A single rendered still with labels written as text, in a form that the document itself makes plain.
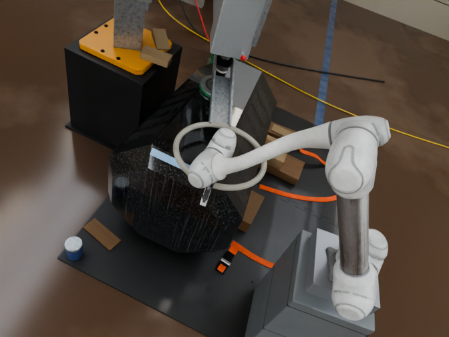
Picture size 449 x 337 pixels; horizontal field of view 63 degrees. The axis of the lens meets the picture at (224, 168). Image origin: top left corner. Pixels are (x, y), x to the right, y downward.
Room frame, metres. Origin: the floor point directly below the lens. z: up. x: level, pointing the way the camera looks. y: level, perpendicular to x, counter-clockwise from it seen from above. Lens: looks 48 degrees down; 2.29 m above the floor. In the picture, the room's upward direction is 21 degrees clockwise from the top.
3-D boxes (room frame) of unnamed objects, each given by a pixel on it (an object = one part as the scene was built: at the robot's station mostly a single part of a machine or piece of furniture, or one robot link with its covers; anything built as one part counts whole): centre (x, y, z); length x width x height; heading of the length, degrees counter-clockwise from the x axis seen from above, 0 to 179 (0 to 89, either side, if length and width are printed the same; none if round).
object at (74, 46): (2.17, 0.97, 0.37); 0.66 x 0.66 x 0.74; 84
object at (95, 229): (1.12, 0.60, 0.02); 0.25 x 0.10 x 0.01; 71
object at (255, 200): (1.71, -0.29, 0.07); 0.30 x 0.12 x 0.12; 171
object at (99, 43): (2.17, 0.97, 0.76); 0.49 x 0.49 x 0.05; 84
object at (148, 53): (2.10, 0.72, 0.81); 0.20 x 0.10 x 0.05; 92
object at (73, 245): (0.93, 0.69, 0.08); 0.10 x 0.10 x 0.13
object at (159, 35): (2.32, 0.78, 0.80); 0.20 x 0.10 x 0.05; 34
